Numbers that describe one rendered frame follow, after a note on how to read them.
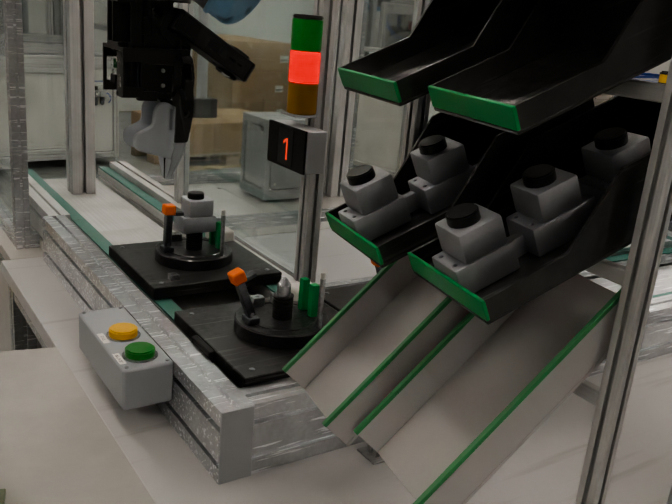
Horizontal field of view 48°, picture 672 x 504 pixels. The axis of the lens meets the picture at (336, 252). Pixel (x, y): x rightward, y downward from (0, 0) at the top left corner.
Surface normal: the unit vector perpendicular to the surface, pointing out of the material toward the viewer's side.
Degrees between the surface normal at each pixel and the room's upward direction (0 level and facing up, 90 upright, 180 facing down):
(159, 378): 90
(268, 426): 90
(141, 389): 90
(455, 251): 115
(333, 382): 45
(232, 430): 90
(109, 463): 0
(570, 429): 0
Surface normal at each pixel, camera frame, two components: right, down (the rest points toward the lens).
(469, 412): -0.58, -0.64
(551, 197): 0.40, 0.31
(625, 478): 0.09, -0.95
